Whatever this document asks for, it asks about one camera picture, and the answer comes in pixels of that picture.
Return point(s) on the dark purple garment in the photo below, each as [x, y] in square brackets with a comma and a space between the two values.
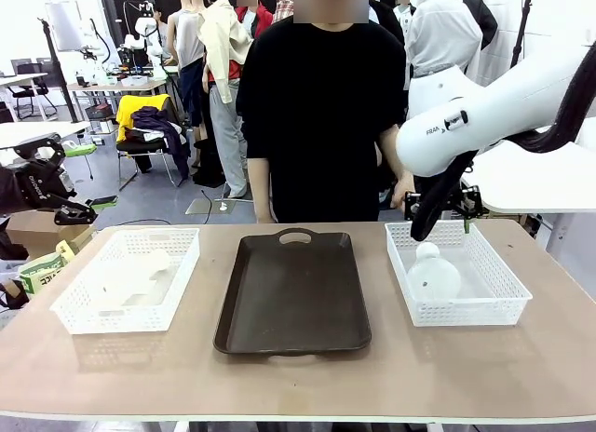
[160, 125]

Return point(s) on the mannequin with white tank top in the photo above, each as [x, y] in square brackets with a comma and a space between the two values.
[188, 41]

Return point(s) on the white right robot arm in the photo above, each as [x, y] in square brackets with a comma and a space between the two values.
[503, 111]

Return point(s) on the yellow cloth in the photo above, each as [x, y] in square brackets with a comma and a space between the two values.
[128, 108]

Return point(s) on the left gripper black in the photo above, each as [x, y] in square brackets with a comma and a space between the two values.
[32, 187]

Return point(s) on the mannequin with white shirt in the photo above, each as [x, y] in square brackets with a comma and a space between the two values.
[440, 36]

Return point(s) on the black slim light stand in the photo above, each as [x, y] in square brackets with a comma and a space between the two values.
[520, 31]

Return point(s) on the person's left hand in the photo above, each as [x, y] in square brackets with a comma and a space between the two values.
[401, 190]

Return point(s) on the wooden background workbench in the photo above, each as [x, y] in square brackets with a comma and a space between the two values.
[121, 84]

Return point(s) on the black office chair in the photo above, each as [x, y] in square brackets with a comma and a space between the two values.
[28, 87]

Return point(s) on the white plastic labware piece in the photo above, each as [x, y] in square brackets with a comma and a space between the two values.
[149, 266]

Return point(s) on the white round-edged table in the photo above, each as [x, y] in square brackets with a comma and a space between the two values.
[37, 131]

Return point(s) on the brown cardboard box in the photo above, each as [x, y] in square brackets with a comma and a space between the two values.
[42, 227]

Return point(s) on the person in black t-shirt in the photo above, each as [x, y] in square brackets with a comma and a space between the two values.
[321, 115]

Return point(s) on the white rectangular panel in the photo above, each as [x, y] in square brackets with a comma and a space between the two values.
[64, 26]

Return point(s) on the person's right hand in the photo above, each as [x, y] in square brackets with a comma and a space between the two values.
[265, 217]

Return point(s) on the white perforated basket with label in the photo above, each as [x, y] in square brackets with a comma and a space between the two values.
[470, 311]

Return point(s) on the dark brown serving tray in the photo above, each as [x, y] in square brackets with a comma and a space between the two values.
[293, 292]

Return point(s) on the black jacket on mannequin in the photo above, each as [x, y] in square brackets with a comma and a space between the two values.
[482, 17]

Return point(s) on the white perforated plastic basket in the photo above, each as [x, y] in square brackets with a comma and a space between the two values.
[84, 311]

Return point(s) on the mannequin with beige jacket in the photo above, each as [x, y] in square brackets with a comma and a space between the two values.
[223, 45]

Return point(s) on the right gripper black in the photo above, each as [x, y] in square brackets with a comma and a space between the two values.
[454, 199]

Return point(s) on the green and white paper bag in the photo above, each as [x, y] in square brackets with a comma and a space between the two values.
[42, 274]

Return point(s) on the translucent plastic Erlenmeyer flask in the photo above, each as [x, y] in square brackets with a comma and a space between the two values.
[435, 278]

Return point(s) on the metal mannequin base plate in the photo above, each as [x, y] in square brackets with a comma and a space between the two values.
[209, 206]

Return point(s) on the black tripod stand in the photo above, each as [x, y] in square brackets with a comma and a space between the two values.
[58, 69]

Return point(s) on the red and black toolbox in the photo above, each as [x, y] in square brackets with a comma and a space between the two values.
[98, 112]

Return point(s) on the person's right forearm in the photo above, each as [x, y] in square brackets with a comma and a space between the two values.
[259, 185]

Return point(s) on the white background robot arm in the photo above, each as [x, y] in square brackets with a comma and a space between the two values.
[142, 31]

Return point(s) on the red jacket mannequin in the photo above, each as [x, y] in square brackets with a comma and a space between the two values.
[258, 17]

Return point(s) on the black metal chair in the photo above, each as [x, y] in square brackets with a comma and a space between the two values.
[139, 150]

